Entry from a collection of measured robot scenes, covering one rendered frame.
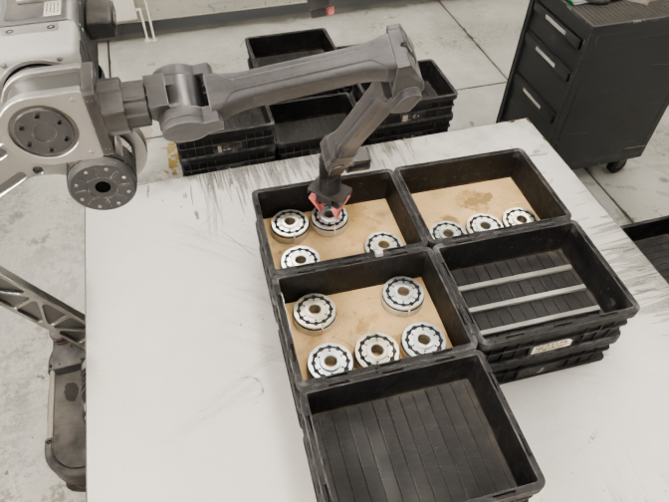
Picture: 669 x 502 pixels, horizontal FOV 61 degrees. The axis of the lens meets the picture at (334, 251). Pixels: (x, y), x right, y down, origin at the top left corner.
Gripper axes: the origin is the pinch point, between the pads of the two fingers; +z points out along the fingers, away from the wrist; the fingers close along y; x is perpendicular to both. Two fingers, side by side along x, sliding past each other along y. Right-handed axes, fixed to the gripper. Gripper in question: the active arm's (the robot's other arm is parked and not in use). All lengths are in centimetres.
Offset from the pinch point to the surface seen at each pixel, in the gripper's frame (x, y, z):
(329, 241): 5.9, -3.4, 4.1
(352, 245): 3.8, -9.7, 4.1
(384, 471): 53, -44, 4
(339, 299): 21.2, -15.6, 3.9
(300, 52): -122, 89, 40
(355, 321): 24.8, -22.2, 3.8
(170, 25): -168, 224, 85
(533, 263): -15, -54, 4
